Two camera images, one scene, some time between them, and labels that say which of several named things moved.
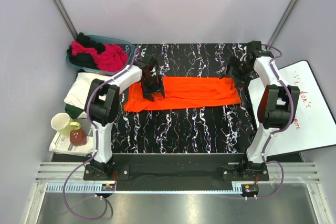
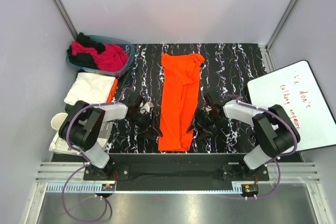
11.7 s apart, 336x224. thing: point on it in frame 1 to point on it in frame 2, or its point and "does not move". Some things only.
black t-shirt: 85,60 does not move
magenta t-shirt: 114,58 does not move
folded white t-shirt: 77,93 does not move
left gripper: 158,88 to 149,125
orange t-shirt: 185,92 to 180,76
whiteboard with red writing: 314,125 does not move
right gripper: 241,80 to 208,130
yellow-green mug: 61,123 does not move
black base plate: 177,171 does not move
